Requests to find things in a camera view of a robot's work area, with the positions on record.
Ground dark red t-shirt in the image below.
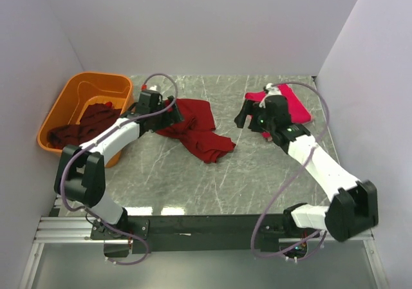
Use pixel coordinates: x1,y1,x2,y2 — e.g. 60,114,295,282
156,98,236,163

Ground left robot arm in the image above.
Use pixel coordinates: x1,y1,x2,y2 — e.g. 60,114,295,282
54,89,184,239

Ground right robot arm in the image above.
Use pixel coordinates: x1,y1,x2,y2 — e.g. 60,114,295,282
234,95,379,242

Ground folded hot pink t-shirt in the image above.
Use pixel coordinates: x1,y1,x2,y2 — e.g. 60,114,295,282
245,83,312,142

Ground maroon t-shirt in bin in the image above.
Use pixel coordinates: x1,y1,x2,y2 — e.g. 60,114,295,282
47,103,122,149

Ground orange plastic bin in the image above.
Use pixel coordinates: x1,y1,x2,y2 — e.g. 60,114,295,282
37,72,134,156

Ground black base crossbar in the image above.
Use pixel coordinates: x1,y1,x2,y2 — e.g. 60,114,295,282
89,214,323,258

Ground aluminium extrusion rail frame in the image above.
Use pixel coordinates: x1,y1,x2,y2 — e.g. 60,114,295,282
20,216,389,288

